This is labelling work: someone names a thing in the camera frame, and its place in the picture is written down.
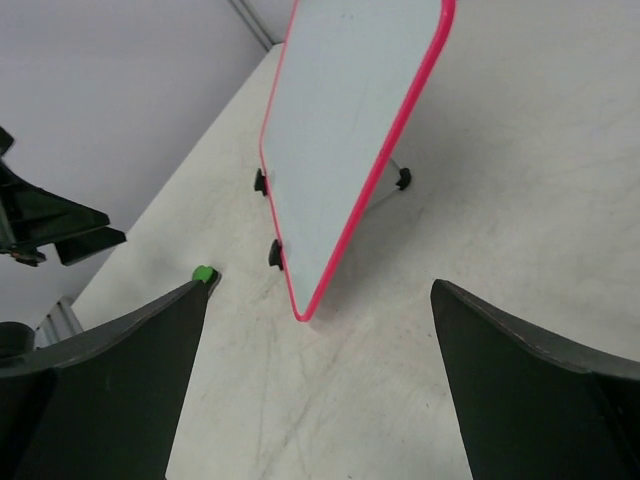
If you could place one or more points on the black whiteboard stand foot lower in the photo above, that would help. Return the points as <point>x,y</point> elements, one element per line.
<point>275,258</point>

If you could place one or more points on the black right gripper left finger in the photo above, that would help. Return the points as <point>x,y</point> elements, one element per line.
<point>102,404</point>

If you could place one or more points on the pink framed whiteboard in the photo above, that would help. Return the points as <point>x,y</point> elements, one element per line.
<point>349,75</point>

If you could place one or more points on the black whiteboard stand foot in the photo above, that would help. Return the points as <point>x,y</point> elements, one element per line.
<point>275,258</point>
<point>260,182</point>

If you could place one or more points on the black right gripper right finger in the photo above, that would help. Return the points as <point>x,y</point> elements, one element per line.
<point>530,403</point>

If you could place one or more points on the green bone-shaped eraser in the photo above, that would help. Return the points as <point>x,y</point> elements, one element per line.
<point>208,275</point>

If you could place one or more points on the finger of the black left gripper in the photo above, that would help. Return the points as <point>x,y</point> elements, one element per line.
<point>32,217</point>
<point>86,245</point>

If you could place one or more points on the metal whiteboard stand leg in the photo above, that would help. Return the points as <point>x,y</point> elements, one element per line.
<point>386,184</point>

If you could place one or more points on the aluminium mounting rail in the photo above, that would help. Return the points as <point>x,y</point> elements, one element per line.
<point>59,324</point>

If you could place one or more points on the black whiteboard stand foot upper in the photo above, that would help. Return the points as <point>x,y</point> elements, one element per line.
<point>260,182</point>

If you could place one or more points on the black rear stand foot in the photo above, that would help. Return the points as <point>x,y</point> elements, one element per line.
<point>405,178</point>

